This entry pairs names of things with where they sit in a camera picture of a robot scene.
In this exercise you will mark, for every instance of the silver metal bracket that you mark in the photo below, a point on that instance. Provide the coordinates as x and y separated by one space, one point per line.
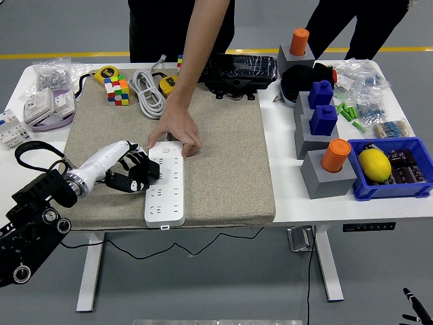
299 238

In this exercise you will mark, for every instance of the green wall anchor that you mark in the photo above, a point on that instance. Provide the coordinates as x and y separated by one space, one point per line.
338 108
345 115
353 112
345 107
359 126

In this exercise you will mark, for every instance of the small metal clip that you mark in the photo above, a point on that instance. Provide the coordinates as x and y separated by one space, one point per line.
277 99

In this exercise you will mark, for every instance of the person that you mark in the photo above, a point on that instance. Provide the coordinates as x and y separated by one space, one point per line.
338 20
152 30

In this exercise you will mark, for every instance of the person's left forearm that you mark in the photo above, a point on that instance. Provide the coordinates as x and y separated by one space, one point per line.
198 50

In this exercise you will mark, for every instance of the clear bag of taped resistors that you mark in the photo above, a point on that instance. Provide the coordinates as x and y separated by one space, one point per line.
392 128

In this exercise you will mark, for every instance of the black film-wrapped device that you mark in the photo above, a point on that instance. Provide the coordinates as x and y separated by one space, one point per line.
242 67

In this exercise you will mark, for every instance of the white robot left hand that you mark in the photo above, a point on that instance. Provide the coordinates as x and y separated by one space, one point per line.
101 159

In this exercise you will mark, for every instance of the grey block with round hole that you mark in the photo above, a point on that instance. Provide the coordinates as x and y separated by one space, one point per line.
324 184
291 62

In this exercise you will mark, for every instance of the blue stepped block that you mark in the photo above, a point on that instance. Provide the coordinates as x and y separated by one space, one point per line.
323 122
319 94

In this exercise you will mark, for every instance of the clear bag of screws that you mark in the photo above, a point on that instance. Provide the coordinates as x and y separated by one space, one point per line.
50 78

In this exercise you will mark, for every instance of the grey block with square hole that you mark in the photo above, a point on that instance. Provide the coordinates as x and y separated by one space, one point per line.
304 142
301 105

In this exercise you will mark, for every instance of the person's left hand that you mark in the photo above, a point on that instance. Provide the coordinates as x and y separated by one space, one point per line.
179 123

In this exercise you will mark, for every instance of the clear bag of blue resistors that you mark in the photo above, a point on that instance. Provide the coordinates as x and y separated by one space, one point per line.
368 79
370 111

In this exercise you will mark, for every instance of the red plastic piece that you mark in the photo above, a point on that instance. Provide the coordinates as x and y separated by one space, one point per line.
335 76

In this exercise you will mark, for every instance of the orange cylinder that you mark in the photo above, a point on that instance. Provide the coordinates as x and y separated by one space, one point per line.
299 42
335 157

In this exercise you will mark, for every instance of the grey-brown mat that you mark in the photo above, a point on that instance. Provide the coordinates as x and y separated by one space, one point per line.
220 152

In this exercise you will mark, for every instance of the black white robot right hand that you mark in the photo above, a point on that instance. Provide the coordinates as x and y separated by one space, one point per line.
417 306

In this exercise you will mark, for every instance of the white table leg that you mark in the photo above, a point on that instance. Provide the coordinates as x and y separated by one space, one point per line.
329 267
91 271

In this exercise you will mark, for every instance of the black table control panel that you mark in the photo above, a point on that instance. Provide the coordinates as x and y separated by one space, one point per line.
368 227

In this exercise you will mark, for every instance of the white circuit breaker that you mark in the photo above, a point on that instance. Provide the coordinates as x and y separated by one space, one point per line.
11 130

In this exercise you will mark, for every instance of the white wall socket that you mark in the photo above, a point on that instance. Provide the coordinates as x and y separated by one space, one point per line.
39 105
64 103

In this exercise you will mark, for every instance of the blue plastic bin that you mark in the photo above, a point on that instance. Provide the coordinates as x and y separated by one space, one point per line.
389 191

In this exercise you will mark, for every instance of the yellow lemon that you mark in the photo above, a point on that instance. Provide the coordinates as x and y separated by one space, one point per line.
373 164

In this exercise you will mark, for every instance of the black cap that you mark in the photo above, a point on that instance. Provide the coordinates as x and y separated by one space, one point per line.
297 81

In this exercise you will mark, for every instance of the white power strip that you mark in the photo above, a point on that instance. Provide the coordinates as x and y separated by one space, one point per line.
169 199

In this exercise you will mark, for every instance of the yellow tape measure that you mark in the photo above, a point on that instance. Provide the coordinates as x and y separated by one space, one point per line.
167 84
106 72

